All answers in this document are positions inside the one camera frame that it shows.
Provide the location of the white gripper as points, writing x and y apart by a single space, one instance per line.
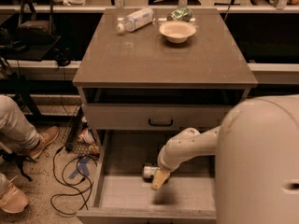
163 164

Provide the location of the white 7up soda can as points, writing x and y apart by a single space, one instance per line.
149 171

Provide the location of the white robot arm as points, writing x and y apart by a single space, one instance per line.
256 148

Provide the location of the open grey middle drawer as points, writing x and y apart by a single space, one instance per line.
121 195

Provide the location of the grey drawer cabinet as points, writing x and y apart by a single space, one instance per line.
143 68

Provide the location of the green crushed soda can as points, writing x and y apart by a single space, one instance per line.
180 14

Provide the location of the blue tape cross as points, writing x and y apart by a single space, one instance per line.
81 168

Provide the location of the tan shoe upper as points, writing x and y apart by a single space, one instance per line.
44 139

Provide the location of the tan shoe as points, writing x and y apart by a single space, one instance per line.
44 139
12 199

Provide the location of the white paper bowl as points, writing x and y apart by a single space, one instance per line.
177 31

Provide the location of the tan shoe lower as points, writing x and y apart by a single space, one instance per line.
12 199

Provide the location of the person leg beige trousers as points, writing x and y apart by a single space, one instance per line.
14 125

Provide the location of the black headphones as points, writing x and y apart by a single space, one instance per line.
63 57

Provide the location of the clear plastic water bottle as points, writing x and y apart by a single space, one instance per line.
136 20

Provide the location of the black bag on shelf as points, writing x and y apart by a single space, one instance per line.
35 31

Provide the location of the black drawer handle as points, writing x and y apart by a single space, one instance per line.
160 123

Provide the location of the black wire mesh rack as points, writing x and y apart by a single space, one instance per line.
78 137

